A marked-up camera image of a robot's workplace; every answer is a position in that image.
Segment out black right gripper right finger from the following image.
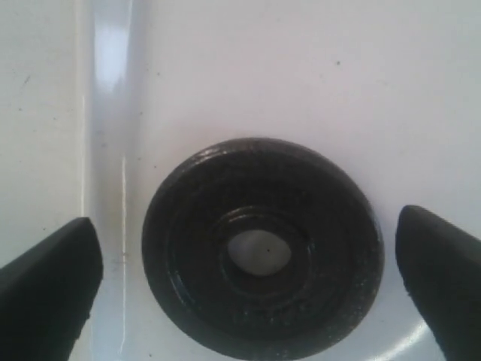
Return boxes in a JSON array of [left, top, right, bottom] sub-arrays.
[[395, 205, 480, 360]]

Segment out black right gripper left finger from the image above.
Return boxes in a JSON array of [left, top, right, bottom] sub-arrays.
[[1, 217, 103, 360]]

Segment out black weight plate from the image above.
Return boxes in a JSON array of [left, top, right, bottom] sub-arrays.
[[141, 138, 384, 360]]

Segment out white rectangular tray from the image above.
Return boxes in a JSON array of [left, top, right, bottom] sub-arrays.
[[73, 1, 480, 360]]

